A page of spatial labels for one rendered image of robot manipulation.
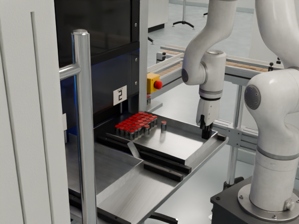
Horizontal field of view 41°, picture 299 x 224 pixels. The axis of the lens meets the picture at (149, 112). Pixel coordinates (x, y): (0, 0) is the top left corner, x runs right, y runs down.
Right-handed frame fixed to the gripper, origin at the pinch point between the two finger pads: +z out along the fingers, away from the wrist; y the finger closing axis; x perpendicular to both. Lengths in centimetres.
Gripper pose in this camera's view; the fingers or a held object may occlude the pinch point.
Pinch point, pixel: (206, 134)
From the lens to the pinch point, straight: 151.2
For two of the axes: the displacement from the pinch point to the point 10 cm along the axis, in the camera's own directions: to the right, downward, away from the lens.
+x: 8.3, 2.5, -5.0
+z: -0.2, 9.1, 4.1
